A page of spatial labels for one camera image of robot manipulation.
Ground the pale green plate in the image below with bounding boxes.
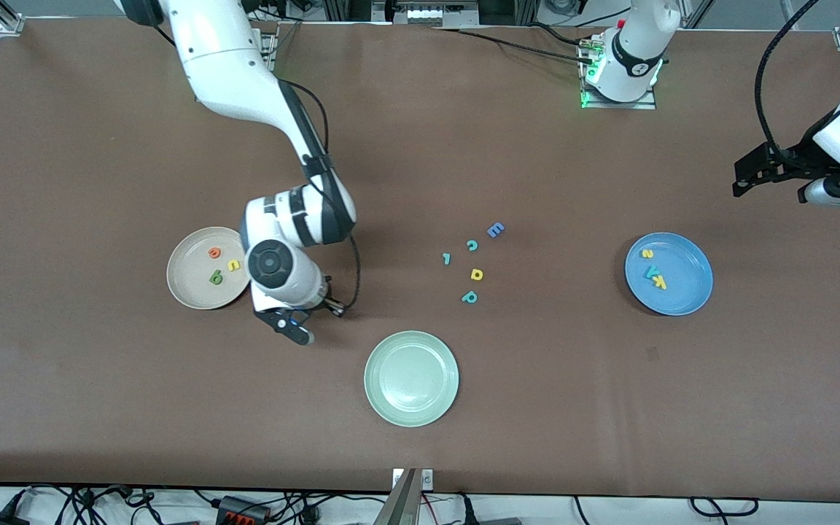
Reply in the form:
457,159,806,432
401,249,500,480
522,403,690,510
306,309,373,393
364,330,460,428

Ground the black orange power strip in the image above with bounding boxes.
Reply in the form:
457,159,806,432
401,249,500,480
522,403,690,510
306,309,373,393
216,496,273,524

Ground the blue plate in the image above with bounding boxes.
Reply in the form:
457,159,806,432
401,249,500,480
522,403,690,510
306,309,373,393
624,232,714,316

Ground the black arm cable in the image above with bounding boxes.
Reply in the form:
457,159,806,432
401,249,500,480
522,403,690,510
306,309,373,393
278,77,362,311
754,0,820,158

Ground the white mounting bracket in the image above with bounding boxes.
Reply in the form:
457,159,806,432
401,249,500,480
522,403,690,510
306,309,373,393
392,469,435,490

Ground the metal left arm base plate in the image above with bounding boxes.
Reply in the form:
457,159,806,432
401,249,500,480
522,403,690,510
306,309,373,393
580,33,658,111

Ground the metal control device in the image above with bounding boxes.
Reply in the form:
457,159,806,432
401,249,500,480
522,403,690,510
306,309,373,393
373,0,481,28

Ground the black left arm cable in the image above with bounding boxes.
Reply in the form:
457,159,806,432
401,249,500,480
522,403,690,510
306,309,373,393
754,0,820,158

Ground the black looped cable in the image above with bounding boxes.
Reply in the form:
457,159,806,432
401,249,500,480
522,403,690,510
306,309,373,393
688,497,761,518

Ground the grey metal camera bar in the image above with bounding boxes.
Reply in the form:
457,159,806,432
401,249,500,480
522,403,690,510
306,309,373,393
373,468,421,525

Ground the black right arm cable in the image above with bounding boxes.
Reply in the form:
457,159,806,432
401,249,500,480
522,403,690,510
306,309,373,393
278,77,362,311

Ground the beige brown plate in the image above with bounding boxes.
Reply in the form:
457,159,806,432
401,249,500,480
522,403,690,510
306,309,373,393
166,227,253,311

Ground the black cable on table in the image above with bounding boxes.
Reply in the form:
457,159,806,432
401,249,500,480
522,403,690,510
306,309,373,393
431,22,599,66

